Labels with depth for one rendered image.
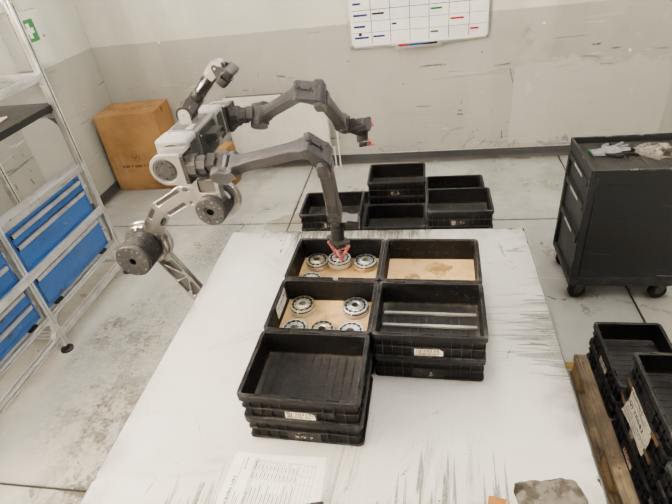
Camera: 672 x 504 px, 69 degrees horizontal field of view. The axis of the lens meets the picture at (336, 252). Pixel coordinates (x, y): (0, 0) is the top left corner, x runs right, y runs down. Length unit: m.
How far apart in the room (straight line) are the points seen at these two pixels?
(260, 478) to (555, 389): 1.05
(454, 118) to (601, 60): 1.28
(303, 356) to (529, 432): 0.80
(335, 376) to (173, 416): 0.63
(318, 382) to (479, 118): 3.64
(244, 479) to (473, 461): 0.73
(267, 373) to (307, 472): 0.36
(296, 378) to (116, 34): 4.29
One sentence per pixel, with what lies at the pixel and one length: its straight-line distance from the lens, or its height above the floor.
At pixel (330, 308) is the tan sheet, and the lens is 2.01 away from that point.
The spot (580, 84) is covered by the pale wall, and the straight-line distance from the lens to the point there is 5.01.
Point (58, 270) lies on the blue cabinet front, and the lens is 3.60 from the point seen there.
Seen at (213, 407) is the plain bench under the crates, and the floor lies 0.70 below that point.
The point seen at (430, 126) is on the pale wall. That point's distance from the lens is 4.93.
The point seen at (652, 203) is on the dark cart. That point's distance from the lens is 3.11.
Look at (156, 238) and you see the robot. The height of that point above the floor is 0.93.
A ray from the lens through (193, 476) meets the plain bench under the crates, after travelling 1.81.
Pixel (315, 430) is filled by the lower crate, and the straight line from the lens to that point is 1.71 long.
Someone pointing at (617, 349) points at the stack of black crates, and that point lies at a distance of 2.77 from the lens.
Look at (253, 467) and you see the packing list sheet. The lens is 1.76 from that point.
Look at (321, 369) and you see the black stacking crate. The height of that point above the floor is 0.83.
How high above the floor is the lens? 2.16
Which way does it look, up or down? 35 degrees down
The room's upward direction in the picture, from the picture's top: 8 degrees counter-clockwise
